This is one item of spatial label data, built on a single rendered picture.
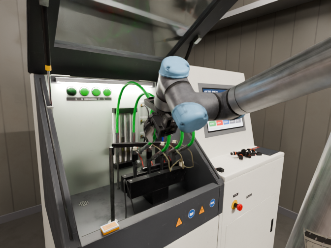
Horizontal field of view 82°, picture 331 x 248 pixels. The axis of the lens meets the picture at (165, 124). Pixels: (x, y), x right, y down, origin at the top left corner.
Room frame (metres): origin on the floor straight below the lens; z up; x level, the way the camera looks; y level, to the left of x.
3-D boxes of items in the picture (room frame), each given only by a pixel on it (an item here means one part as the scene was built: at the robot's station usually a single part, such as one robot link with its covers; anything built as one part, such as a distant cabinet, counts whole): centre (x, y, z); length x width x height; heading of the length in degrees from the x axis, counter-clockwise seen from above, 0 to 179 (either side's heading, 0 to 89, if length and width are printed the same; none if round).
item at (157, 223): (0.67, 0.00, 0.87); 0.62 x 0.04 x 0.16; 128
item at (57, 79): (1.07, 0.30, 1.43); 0.54 x 0.03 x 0.02; 128
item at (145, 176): (0.94, 0.05, 0.91); 0.34 x 0.10 x 0.15; 128
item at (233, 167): (1.17, -0.50, 0.96); 0.70 x 0.22 x 0.03; 128
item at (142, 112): (1.22, 0.11, 1.20); 0.13 x 0.03 x 0.31; 128
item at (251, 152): (1.20, -0.53, 1.01); 0.23 x 0.11 x 0.06; 128
